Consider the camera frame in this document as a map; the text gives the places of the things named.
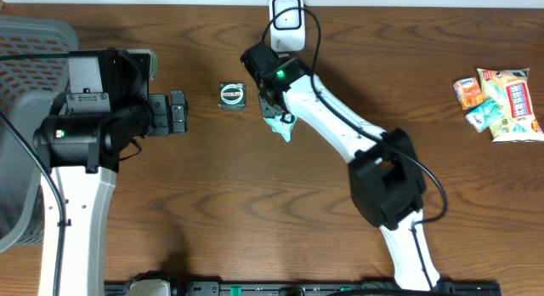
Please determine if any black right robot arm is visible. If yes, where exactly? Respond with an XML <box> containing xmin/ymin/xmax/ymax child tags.
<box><xmin>250</xmin><ymin>58</ymin><xmax>440</xmax><ymax>291</ymax></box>

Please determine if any small orange box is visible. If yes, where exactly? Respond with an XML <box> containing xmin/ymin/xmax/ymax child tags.
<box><xmin>453</xmin><ymin>77</ymin><xmax>485</xmax><ymax>110</ymax></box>

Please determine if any yellow wet wipes pack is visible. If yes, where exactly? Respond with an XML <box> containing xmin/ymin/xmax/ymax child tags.
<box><xmin>477</xmin><ymin>68</ymin><xmax>543</xmax><ymax>144</ymax></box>

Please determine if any grey plastic mesh basket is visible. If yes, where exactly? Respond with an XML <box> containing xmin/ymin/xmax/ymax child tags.
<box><xmin>1</xmin><ymin>15</ymin><xmax>79</xmax><ymax>252</ymax></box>

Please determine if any green tissue pack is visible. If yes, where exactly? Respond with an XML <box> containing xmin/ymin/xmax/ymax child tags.
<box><xmin>264</xmin><ymin>113</ymin><xmax>298</xmax><ymax>142</ymax></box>

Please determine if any white barcode scanner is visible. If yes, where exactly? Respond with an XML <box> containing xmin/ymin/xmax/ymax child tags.
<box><xmin>269</xmin><ymin>0</ymin><xmax>305</xmax><ymax>52</ymax></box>

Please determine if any round black red tin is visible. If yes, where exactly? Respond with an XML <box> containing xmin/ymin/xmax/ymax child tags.
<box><xmin>219</xmin><ymin>83</ymin><xmax>246</xmax><ymax>111</ymax></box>

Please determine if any small green tissue packet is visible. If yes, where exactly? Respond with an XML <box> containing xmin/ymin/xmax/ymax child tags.
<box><xmin>465</xmin><ymin>99</ymin><xmax>504</xmax><ymax>133</ymax></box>

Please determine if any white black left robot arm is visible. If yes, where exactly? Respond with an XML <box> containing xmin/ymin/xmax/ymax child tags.
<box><xmin>35</xmin><ymin>89</ymin><xmax>187</xmax><ymax>295</ymax></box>

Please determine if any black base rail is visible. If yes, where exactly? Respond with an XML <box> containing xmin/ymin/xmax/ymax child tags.
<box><xmin>104</xmin><ymin>280</ymin><xmax>502</xmax><ymax>296</ymax></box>

